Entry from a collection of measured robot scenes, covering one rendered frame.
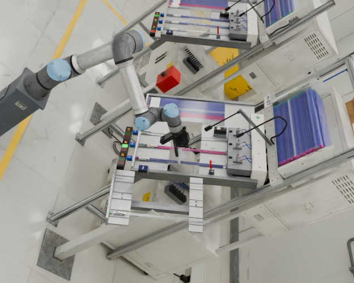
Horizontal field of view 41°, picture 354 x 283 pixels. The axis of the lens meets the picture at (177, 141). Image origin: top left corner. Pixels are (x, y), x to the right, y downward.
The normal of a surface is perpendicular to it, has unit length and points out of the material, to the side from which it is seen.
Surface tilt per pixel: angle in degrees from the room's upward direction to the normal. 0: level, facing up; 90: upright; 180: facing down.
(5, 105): 90
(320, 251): 90
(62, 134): 0
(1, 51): 0
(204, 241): 0
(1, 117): 90
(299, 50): 90
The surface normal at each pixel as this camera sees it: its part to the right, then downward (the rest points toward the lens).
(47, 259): 0.77, -0.41
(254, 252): -0.64, -0.59
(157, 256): -0.09, 0.69
